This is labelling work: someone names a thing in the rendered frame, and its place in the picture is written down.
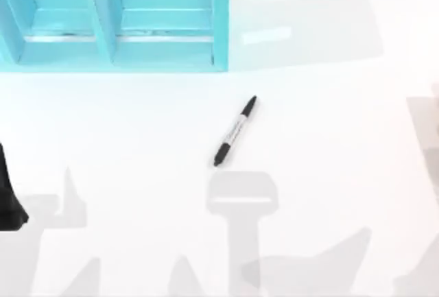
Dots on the black and grey marker pen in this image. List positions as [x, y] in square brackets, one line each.
[235, 131]

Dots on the light blue rack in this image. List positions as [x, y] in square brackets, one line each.
[103, 19]

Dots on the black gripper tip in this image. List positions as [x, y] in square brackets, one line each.
[10, 201]

